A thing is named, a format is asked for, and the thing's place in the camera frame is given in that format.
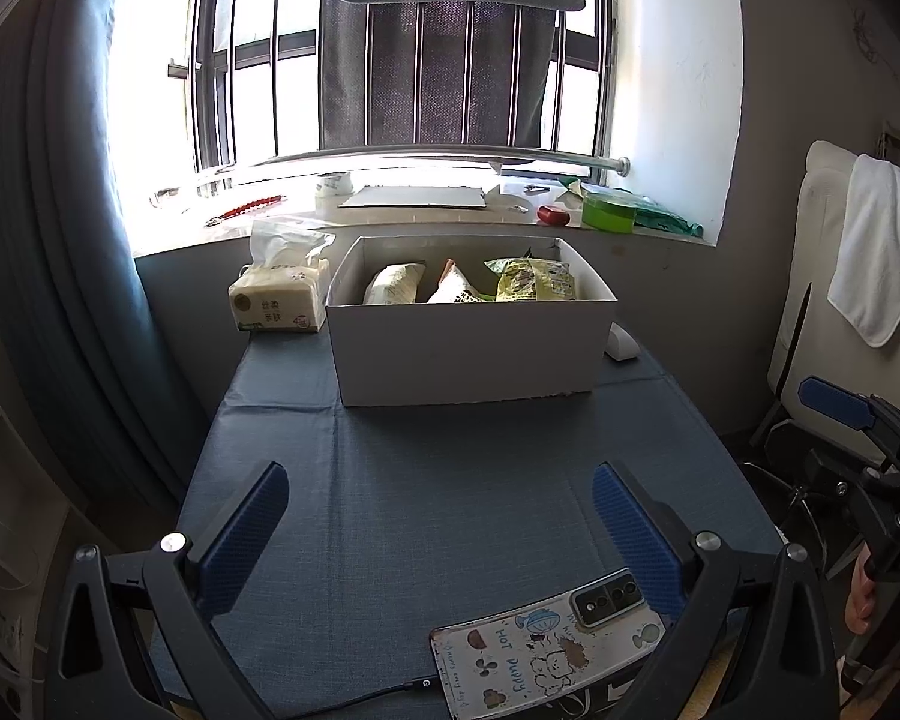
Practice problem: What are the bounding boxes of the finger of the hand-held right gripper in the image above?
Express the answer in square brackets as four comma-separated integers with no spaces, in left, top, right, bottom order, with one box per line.
[806,448,882,500]
[797,377,900,466]

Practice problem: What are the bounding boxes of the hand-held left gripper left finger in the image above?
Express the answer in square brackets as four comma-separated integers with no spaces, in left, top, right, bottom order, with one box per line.
[41,461,290,720]

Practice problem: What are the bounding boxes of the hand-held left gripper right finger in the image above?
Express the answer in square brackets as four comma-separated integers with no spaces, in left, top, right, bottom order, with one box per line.
[591,461,841,720]

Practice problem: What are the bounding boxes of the white cardboard box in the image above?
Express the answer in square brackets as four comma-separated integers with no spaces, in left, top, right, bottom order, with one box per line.
[324,235,619,407]

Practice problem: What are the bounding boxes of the green snack bag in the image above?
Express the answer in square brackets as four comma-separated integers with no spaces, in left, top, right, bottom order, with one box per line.
[484,256,577,302]

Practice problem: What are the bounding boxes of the yellow snack bag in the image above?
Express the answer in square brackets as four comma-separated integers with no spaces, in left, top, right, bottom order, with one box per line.
[362,261,427,305]

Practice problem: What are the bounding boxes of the orange white snack bag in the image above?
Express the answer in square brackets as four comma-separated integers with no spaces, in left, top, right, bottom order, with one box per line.
[426,259,496,305]

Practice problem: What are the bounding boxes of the person's right hand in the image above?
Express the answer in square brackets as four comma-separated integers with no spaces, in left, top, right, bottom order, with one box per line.
[844,547,878,636]

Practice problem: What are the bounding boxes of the white padded chair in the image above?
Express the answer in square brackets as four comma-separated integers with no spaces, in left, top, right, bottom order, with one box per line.
[765,139,900,421]

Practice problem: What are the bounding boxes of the phone with cartoon case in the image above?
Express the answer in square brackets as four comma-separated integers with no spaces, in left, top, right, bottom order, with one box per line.
[429,568,665,720]

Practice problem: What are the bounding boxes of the white towel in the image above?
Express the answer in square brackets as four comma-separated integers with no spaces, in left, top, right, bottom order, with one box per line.
[827,154,900,348]

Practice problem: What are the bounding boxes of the white computer mouse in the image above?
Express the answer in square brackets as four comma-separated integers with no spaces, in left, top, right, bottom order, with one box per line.
[604,321,642,362]

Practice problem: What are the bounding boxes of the blue table cloth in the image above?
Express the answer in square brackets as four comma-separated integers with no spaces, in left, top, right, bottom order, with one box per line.
[150,322,785,720]

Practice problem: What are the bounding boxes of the white tissue pack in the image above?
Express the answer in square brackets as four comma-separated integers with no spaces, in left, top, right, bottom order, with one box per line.
[229,220,337,333]

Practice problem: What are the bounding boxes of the green plastic packet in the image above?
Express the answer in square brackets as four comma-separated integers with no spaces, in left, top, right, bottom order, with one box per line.
[559,176,706,237]

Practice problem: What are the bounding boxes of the green tape roll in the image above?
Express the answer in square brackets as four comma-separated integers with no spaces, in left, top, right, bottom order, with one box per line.
[580,192,637,233]

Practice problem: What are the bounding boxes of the red beaded tool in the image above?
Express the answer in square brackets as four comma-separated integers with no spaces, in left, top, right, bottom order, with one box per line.
[204,195,286,227]

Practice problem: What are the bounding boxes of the flat cardboard sheet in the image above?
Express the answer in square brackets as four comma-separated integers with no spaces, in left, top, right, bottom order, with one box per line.
[337,186,488,209]

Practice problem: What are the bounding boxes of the metal window grille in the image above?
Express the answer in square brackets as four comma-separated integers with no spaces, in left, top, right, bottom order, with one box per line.
[169,0,631,173]

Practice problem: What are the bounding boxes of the dark mesh cloth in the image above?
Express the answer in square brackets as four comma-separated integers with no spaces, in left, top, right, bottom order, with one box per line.
[319,0,556,151]

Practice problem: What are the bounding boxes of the black charging cable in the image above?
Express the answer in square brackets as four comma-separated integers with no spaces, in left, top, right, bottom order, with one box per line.
[311,679,440,720]

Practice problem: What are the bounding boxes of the metal rail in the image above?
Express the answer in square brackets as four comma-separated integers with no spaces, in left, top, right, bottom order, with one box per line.
[195,146,631,179]

